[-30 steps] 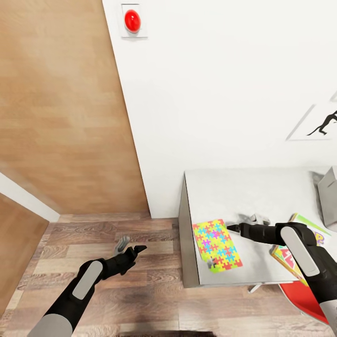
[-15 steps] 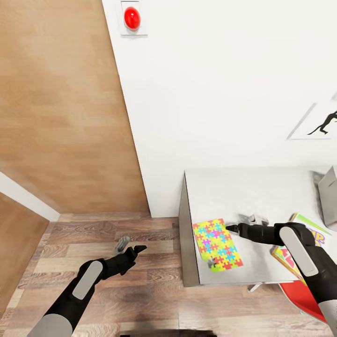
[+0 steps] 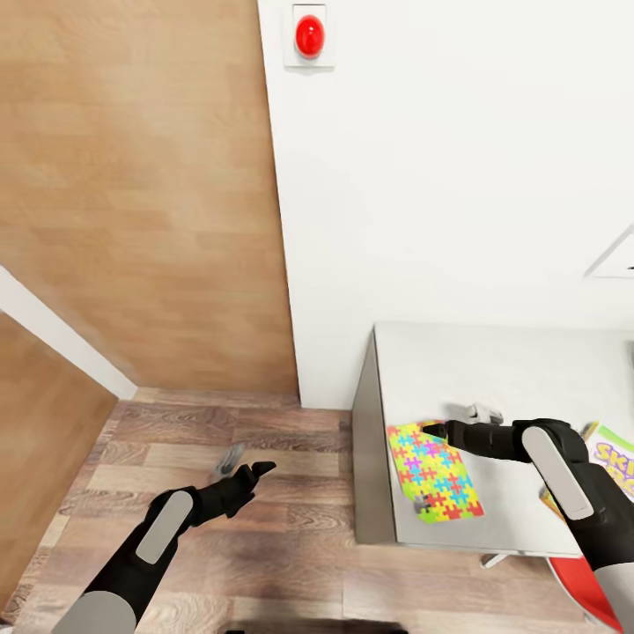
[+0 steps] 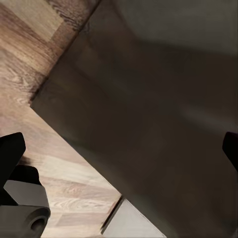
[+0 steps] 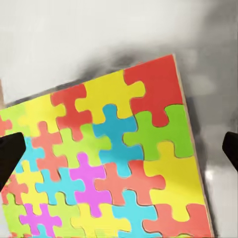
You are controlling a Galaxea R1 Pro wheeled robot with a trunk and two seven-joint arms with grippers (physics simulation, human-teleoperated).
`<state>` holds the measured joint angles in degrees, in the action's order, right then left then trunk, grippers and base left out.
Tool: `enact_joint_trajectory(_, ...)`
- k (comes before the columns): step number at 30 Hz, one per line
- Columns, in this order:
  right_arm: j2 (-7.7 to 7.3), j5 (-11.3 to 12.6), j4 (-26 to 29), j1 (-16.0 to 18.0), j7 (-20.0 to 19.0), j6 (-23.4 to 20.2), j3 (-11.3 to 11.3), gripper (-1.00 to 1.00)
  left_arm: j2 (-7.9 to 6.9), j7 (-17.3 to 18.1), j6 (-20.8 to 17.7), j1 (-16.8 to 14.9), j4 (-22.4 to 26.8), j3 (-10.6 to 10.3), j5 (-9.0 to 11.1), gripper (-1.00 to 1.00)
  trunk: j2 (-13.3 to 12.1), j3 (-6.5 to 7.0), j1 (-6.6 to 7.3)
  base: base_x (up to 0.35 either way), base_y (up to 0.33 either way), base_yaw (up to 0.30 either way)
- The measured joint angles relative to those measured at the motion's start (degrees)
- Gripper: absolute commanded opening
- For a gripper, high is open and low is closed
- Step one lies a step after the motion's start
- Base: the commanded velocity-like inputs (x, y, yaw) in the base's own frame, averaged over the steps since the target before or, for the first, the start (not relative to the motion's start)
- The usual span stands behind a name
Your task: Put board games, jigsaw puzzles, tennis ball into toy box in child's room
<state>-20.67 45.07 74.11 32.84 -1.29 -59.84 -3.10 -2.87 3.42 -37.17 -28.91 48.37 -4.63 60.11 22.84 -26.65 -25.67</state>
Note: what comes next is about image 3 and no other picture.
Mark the swivel chair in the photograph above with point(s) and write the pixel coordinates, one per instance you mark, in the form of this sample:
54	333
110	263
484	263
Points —
578	581

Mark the board game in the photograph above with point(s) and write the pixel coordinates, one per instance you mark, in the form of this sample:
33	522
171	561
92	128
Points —
611	451

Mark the jigsaw puzzle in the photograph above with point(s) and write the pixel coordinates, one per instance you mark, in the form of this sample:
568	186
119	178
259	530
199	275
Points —
427	463

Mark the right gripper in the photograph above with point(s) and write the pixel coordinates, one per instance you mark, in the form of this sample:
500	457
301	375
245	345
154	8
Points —
475	438

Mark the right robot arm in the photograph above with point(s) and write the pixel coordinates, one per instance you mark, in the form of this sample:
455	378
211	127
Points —
596	510

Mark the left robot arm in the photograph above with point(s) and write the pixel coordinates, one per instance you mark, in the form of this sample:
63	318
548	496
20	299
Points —
115	601

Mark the electric switch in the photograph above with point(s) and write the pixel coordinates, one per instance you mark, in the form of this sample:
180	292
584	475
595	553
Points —
309	32

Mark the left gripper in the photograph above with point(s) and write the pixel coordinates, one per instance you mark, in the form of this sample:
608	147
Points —
236	491

